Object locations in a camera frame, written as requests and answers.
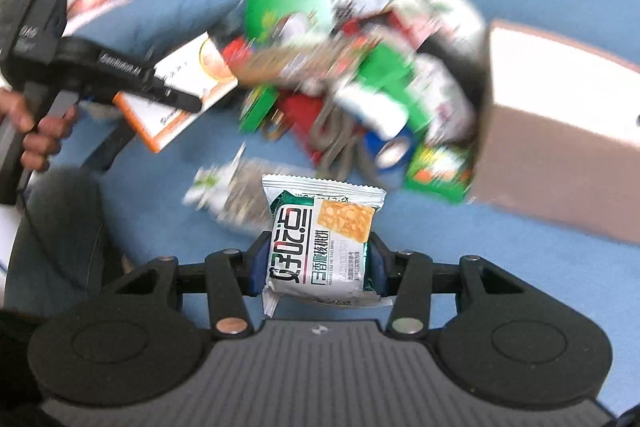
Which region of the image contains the brown snack packet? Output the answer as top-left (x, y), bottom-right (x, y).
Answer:
top-left (234, 38), bottom-right (366, 85)

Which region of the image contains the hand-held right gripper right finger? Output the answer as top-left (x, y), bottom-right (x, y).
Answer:
top-left (367, 234), bottom-right (531, 336)

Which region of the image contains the blue tape roll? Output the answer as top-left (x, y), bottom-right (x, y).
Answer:
top-left (364, 127), bottom-right (417, 172)

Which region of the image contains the green orange packet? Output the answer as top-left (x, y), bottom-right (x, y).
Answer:
top-left (404, 145), bottom-right (475, 206)

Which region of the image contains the white pink packet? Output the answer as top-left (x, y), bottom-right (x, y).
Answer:
top-left (413, 56), bottom-right (477, 144)

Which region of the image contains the blue cushion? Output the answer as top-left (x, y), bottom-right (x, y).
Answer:
top-left (65, 0), bottom-right (242, 75)

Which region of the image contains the brown cardboard box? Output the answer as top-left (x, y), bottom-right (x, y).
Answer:
top-left (470, 21), bottom-right (640, 244)

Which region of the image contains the white round packet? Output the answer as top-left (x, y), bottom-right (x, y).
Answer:
top-left (390, 0), bottom-right (489, 58)

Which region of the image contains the grey metal clip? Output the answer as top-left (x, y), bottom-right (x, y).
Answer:
top-left (309, 101), bottom-right (367, 180)

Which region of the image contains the white green snack packet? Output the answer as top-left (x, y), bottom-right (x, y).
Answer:
top-left (261, 174), bottom-right (396, 319)

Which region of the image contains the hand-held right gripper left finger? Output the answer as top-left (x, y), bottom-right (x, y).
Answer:
top-left (107, 232), bottom-right (274, 339)

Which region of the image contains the green white carton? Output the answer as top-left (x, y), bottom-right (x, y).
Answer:
top-left (244, 0), bottom-right (394, 44)

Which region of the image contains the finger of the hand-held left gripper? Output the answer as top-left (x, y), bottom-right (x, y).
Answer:
top-left (144, 71), bottom-right (204, 114)

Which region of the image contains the person's left hand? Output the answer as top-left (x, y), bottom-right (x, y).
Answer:
top-left (0, 88), bottom-right (79, 172)

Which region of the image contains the small green box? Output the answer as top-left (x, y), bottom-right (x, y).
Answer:
top-left (238, 86), bottom-right (281, 134)

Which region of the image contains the white tube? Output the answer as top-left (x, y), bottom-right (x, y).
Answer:
top-left (334, 86), bottom-right (410, 138)

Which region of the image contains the orange white box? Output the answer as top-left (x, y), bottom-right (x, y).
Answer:
top-left (114, 32), bottom-right (240, 154)

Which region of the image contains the clear packet of seeds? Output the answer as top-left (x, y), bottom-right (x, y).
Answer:
top-left (184, 147), bottom-right (283, 235)

